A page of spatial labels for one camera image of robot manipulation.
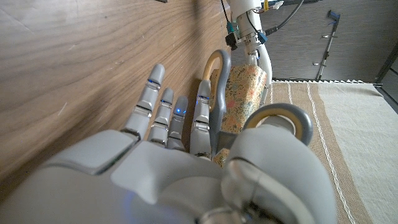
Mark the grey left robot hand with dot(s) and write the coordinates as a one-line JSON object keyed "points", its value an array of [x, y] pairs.
{"points": [[264, 60]]}

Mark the black backdrop pole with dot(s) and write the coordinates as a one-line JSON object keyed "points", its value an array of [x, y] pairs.
{"points": [[387, 63]]}

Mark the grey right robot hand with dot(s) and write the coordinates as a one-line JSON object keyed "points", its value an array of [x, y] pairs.
{"points": [[155, 180]]}

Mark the beige striped curtain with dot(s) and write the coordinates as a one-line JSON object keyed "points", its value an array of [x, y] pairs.
{"points": [[357, 140]]}

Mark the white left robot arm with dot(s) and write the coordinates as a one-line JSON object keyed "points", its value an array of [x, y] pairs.
{"points": [[245, 18]]}

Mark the floral fabric piece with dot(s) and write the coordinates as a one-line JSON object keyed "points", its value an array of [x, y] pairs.
{"points": [[244, 93]]}

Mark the grey metal light stand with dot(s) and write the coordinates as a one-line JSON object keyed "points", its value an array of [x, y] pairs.
{"points": [[328, 46]]}

